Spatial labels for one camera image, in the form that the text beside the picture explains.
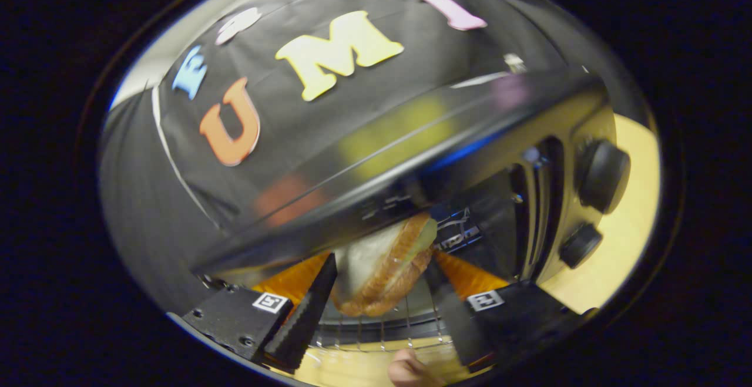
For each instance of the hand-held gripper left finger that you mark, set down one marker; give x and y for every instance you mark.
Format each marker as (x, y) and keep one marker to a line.
(305, 316)

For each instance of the bread sandwich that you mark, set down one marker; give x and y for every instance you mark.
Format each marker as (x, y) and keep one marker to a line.
(388, 269)

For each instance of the black toaster oven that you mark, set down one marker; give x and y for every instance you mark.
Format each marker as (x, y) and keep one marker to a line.
(411, 158)

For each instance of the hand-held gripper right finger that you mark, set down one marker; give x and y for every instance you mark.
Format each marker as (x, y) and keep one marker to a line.
(458, 328)

